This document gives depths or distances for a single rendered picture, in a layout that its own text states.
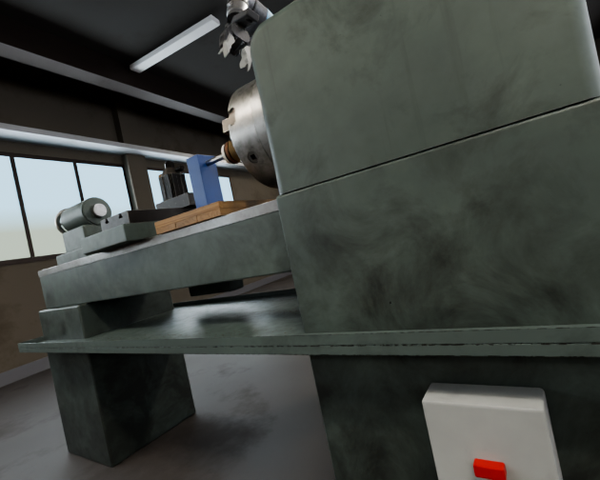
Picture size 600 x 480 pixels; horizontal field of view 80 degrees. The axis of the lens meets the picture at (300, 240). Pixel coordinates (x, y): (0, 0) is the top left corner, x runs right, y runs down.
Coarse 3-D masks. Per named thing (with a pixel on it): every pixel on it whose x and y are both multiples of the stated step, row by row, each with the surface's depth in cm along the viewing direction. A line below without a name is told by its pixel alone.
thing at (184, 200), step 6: (186, 192) 136; (192, 192) 138; (174, 198) 140; (180, 198) 138; (186, 198) 136; (192, 198) 137; (156, 204) 147; (162, 204) 144; (168, 204) 142; (174, 204) 140; (180, 204) 138; (186, 204) 137; (192, 204) 137
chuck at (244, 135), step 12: (252, 84) 95; (240, 96) 95; (228, 108) 97; (240, 108) 94; (240, 120) 94; (252, 120) 91; (240, 132) 94; (252, 132) 92; (240, 144) 95; (252, 144) 93; (240, 156) 97; (264, 156) 94; (252, 168) 98; (264, 168) 97; (264, 180) 102; (276, 180) 102
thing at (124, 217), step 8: (176, 208) 135; (184, 208) 138; (192, 208) 142; (112, 216) 124; (120, 216) 122; (128, 216) 119; (136, 216) 121; (144, 216) 123; (152, 216) 126; (160, 216) 129; (168, 216) 131; (104, 224) 127; (112, 224) 124; (120, 224) 122
